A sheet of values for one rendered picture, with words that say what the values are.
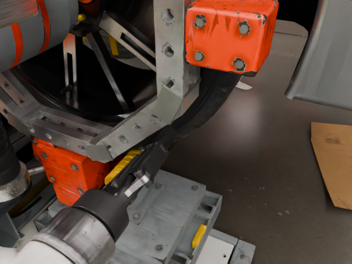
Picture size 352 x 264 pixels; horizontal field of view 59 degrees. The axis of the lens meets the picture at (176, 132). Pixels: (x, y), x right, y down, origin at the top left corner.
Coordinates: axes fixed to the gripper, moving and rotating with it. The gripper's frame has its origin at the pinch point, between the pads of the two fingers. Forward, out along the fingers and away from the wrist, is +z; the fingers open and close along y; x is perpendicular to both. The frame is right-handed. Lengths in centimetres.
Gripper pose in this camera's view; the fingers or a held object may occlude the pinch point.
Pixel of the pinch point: (163, 139)
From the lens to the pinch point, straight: 54.9
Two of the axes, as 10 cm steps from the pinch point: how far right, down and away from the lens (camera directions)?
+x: -6.4, -7.5, -1.9
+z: 4.4, -5.5, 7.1
